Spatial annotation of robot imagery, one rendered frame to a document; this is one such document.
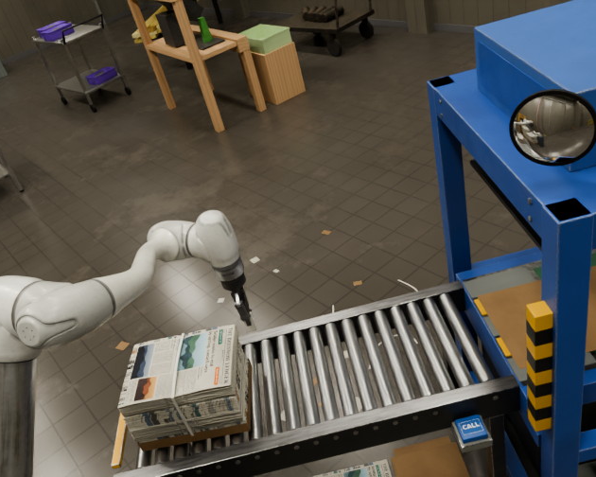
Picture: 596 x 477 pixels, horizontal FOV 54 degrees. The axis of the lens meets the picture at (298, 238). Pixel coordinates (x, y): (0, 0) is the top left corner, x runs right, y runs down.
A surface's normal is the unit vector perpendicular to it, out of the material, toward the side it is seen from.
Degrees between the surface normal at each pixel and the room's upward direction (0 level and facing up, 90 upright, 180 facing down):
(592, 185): 0
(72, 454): 0
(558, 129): 85
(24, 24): 90
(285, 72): 90
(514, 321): 0
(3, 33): 90
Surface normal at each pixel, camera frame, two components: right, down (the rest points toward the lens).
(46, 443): -0.23, -0.80
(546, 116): -0.58, 0.27
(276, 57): 0.56, 0.36
